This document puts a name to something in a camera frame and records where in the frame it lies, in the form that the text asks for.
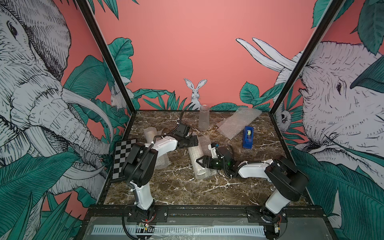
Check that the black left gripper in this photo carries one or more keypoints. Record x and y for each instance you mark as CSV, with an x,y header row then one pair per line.
x,y
191,142

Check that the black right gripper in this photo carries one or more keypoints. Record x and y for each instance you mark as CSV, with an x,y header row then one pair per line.
x,y
206,159

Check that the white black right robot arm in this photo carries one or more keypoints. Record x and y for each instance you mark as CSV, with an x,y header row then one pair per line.
x,y
288,180

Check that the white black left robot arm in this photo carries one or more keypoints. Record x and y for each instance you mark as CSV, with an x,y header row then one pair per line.
x,y
140,164

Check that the clear textured glass vase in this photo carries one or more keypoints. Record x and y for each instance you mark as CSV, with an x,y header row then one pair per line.
x,y
204,118

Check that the blue tape dispenser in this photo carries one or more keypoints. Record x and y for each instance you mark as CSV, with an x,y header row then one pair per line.
x,y
248,137

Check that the black white checkerboard card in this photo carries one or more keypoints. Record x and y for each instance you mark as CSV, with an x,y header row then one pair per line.
x,y
122,150

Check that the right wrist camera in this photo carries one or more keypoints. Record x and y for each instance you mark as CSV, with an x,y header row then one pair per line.
x,y
213,147

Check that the white slotted cable duct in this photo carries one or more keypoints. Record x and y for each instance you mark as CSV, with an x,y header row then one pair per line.
x,y
173,230

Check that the black front mounting rail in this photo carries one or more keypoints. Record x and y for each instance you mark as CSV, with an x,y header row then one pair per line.
x,y
162,213

